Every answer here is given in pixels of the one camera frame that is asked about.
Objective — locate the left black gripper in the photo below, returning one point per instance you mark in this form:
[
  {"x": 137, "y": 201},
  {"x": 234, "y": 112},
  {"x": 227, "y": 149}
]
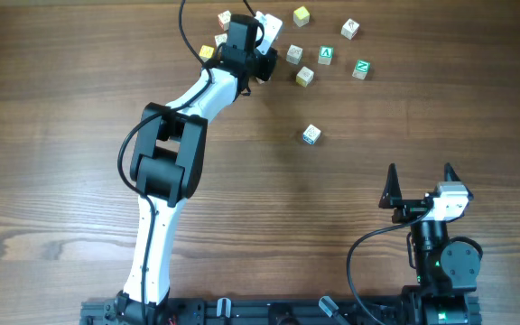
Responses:
[{"x": 266, "y": 69}]

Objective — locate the plain wooden picture block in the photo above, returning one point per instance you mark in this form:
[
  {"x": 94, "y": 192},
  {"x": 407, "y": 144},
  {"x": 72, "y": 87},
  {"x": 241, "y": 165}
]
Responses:
[{"x": 221, "y": 38}]

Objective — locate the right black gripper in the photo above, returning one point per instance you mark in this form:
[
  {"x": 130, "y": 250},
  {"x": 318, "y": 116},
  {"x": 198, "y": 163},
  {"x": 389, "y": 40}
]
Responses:
[{"x": 392, "y": 199}]

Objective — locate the brown picture block far right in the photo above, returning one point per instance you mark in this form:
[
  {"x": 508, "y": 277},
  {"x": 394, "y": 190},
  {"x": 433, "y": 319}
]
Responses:
[{"x": 350, "y": 29}]

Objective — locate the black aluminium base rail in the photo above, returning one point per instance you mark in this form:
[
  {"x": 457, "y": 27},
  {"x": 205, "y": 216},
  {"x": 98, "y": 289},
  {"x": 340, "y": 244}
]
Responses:
[{"x": 388, "y": 309}]

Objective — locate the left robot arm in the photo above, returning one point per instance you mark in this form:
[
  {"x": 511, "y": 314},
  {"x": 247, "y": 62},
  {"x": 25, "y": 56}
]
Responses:
[{"x": 167, "y": 160}]

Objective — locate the wooden picture block centre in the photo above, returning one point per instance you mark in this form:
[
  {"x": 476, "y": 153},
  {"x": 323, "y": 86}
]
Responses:
[{"x": 294, "y": 54}]

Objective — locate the yellow edged picture block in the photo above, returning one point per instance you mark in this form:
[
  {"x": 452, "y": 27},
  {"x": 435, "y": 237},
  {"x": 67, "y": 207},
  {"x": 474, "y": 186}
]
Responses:
[{"x": 304, "y": 77}]

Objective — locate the yellow top block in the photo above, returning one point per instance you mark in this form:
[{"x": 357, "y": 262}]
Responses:
[{"x": 301, "y": 16}]

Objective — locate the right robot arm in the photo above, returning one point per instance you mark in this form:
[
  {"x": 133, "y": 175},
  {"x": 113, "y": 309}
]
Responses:
[{"x": 446, "y": 267}]

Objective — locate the green letter A block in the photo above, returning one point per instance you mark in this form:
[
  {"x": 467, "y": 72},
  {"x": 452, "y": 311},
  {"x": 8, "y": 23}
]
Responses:
[{"x": 325, "y": 55}]

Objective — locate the red picture block top left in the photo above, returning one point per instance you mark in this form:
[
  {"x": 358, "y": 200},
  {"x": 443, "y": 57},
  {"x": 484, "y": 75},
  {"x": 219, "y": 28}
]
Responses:
[{"x": 224, "y": 20}]

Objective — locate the blue edged picture block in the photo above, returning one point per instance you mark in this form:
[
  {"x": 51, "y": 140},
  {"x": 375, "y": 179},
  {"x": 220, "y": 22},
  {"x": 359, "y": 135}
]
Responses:
[{"x": 311, "y": 134}]

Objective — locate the yellow block left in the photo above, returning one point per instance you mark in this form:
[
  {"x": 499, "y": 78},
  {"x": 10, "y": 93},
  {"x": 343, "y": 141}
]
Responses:
[{"x": 206, "y": 52}]

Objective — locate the green letter N block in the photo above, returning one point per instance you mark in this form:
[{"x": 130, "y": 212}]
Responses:
[{"x": 361, "y": 69}]

